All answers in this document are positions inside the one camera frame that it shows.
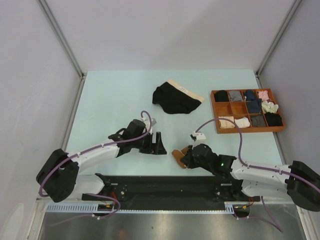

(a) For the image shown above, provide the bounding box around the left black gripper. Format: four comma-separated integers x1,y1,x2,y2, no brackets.
131,131,166,155

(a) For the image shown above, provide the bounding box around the brown boxer underwear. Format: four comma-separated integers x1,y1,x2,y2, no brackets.
171,145,192,169

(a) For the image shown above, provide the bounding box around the black underwear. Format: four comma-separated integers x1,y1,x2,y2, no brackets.
152,79,205,115

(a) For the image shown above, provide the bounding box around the navy blue underwear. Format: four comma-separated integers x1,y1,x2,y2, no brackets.
246,98,262,114

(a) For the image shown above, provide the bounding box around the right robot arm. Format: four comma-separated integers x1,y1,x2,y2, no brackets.
178,144,320,212

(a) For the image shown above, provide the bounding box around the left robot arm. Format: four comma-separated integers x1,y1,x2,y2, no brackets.
36,117,167,203

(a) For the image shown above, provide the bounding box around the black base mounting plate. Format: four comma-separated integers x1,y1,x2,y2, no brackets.
81,175,251,207

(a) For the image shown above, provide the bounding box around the rolled beige garment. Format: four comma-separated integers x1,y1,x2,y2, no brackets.
218,116,235,129

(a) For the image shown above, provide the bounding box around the rolled white garment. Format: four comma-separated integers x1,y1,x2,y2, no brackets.
234,117,251,129

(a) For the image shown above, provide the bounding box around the rolled black garment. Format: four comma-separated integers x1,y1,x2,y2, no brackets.
264,112,283,127
214,90,229,102

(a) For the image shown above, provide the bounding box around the rolled dark grey garment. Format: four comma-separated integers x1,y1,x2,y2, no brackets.
250,114,267,128

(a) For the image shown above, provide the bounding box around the wooden compartment tray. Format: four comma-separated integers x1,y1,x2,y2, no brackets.
210,88,285,134

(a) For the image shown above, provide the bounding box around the rolled grey striped garment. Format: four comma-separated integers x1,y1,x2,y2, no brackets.
228,90,244,102

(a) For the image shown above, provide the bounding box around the rolled navy garment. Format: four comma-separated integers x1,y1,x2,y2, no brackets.
243,89,257,102

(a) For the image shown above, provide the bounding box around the rolled black garment front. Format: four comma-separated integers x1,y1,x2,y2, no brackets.
264,112,283,127

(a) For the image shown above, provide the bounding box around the rolled cream garment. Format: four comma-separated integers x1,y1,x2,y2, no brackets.
261,101,279,114

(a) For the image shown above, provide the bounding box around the rolled pink garment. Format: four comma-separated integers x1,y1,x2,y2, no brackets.
257,90,270,101

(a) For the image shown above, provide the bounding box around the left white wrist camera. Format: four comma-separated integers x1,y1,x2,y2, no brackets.
140,117,157,130

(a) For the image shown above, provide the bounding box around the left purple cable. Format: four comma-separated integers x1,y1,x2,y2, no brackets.
38,110,154,227

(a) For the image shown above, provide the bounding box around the purple cable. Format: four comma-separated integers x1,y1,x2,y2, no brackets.
38,110,154,227
193,117,320,233

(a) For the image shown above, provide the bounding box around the white slotted cable duct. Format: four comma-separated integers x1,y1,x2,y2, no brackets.
45,202,249,215

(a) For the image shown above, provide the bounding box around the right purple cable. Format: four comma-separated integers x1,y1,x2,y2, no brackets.
193,117,320,233

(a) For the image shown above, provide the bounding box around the right aluminium frame post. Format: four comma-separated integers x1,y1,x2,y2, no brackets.
255,0,303,77

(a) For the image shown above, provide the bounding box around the aluminium frame post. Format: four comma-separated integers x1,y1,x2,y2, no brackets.
255,0,303,77
37,0,87,78

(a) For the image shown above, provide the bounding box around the left aluminium frame post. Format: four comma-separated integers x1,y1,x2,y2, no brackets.
37,0,87,78

